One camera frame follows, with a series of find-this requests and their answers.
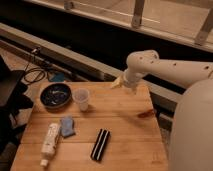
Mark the white tube bottle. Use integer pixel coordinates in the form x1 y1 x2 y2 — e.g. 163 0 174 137
40 123 60 167

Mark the black cable on floor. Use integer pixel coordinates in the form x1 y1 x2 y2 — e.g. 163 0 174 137
22 46 54 85

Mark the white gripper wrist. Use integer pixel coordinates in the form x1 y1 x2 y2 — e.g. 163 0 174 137
110 69 143 94

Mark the metal window rail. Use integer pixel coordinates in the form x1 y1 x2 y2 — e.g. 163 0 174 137
0 23 181 110

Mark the black chair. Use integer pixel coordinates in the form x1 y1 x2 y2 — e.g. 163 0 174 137
0 55 33 154

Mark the dark blue ceramic bowl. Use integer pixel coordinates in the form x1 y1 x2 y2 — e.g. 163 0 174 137
40 83 72 109

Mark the blue cloth piece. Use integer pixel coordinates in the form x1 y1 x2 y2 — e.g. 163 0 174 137
60 116 75 138

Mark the translucent plastic cup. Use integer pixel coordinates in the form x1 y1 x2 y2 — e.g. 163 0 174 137
72 88 89 111

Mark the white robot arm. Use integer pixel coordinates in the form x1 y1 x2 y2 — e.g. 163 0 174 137
111 50 213 171

